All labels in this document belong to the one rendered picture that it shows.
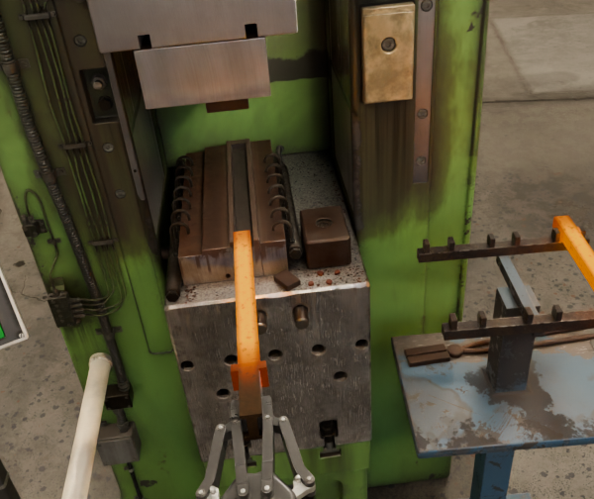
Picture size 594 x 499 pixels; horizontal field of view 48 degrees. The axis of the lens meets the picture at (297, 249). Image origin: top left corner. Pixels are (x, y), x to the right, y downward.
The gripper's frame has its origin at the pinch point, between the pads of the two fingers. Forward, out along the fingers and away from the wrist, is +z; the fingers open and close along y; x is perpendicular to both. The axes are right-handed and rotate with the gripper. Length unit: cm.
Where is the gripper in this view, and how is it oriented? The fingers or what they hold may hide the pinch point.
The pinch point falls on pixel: (250, 400)
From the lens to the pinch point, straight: 85.2
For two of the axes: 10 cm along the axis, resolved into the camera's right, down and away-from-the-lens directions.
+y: 9.9, -1.1, 0.4
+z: -1.0, -5.9, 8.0
